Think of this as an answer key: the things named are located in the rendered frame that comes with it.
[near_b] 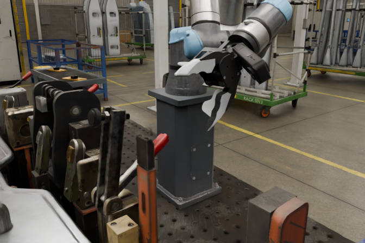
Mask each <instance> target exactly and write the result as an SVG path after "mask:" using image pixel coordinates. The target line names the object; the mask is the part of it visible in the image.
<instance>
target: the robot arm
mask: <svg viewBox="0 0 365 243"><path fill-rule="evenodd" d="M243 6H244V0H190V11H191V26H188V27H181V28H175V29H172V30H171V32H170V36H169V63H170V71H169V75H168V78H167V82H166V85H165V92H166V93H167V94H171V95H178V96H194V95H201V94H205V93H206V92H207V87H211V86H213V85H214V86H220V87H225V88H224V89H223V91H222V90H221V89H217V90H215V92H214V94H213V96H212V98H211V99H210V100H208V101H205V102H204V103H203V105H202V110H203V111H204V112H205V113H206V114H207V115H208V116H210V119H209V120H208V121H207V125H206V128H205V130H206V131H209V130H210V129H211V128H212V127H213V126H214V125H215V123H217V122H218V121H219V120H220V118H221V117H222V115H223V114H224V112H226V111H227V109H228V108H229V106H230V104H231V103H232V101H233V99H234V97H235V94H236V90H237V85H238V83H239V80H240V76H241V74H242V73H241V70H242V69H243V68H244V69H245V70H246V71H247V72H248V73H249V74H250V76H251V77H252V78H253V79H254V80H256V81H257V82H258V83H259V84H262V83H263V82H265V81H267V80H269V79H270V78H271V76H270V73H269V72H270V70H269V67H268V65H267V63H266V61H265V60H263V59H262V58H263V57H264V56H265V54H266V52H267V50H268V48H269V47H270V45H271V44H272V42H273V41H274V39H275V38H276V36H277V35H278V33H279V31H280V30H281V29H282V28H283V26H285V25H286V24H287V22H288V21H289V19H290V18H291V16H292V7H291V5H290V3H289V2H288V0H265V1H264V2H262V3H261V4H260V6H259V7H258V8H257V9H256V10H254V11H253V12H252V13H251V14H250V15H249V16H248V17H247V18H246V19H245V20H244V22H243V23H241V17H242V11H243Z"/></svg>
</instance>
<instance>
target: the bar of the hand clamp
mask: <svg viewBox="0 0 365 243"><path fill-rule="evenodd" d="M87 118H88V122H89V124H90V126H91V127H98V126H99V125H100V124H101V121H102V129H101V137H100V151H99V164H98V178H97V191H96V207H97V208H99V207H103V214H104V203H105V201H106V200H107V199H108V198H110V197H112V196H118V190H119V178H120V171H121V159H122V148H123V136H124V123H125V121H126V119H130V114H128V113H125V110H124V109H121V108H119V107H117V106H104V107H103V113H102V114H101V112H100V111H99V110H98V109H97V108H92V109H91V110H90V111H89V113H88V116H87ZM103 194H104V203H103V202H102V201H101V200H100V197H101V196H102V195H103ZM104 215H105V214H104Z"/></svg>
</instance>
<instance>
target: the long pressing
mask: <svg viewBox="0 0 365 243"><path fill-rule="evenodd" d="M14 158H15V157H14V153H13V152H12V150H11V149H10V148H9V147H8V145H7V144H6V142H5V141H4V140H3V138H2V137H1V136H0V170H1V169H2V168H3V167H5V166H6V165H8V164H9V163H11V162H12V161H13V160H14ZM0 203H3V204H5V205H6V206H7V208H8V210H9V213H10V219H11V225H12V228H11V229H10V230H8V231H7V232H5V233H3V234H0V243H92V242H91V241H90V240H89V239H88V238H87V236H86V235H85V234H84V233H83V231H82V230H81V229H80V228H79V227H78V225H77V224H76V223H75V222H74V221H73V219H72V218H71V217H70V216H69V214H68V213H67V212H66V211H65V210H64V208H63V207H62V205H61V204H60V203H59V202H58V201H57V199H56V198H55V197H54V196H53V194H52V193H51V192H49V191H47V190H43V189H24V188H12V187H10V186H9V185H8V183H7V182H6V180H5V178H4V176H3V175H2V173H1V171H0Z"/></svg>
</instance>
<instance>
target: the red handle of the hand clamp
mask: <svg viewBox="0 0 365 243"><path fill-rule="evenodd" d="M168 138H169V137H168V136H167V135H166V134H165V133H164V134H162V133H161V134H159V135H158V136H157V137H156V138H155V139H154V140H153V143H154V156H156V155H157V154H158V153H159V152H160V151H161V150H162V149H163V148H164V147H165V145H166V144H167V143H168V142H169V140H168ZM137 164H138V163H137V160H136V161H135V162H134V163H133V164H132V165H131V166H130V167H129V168H128V169H127V170H126V171H125V172H124V174H123V175H122V176H121V177H120V178H119V190H118V194H119V193H120V192H121V191H122V190H123V189H124V188H125V187H126V186H127V185H128V184H129V183H130V182H131V180H132V179H133V178H134V177H135V176H136V175H137ZM100 200H101V201H102V202H103V203H104V194H103V195H102V196H101V197H100Z"/></svg>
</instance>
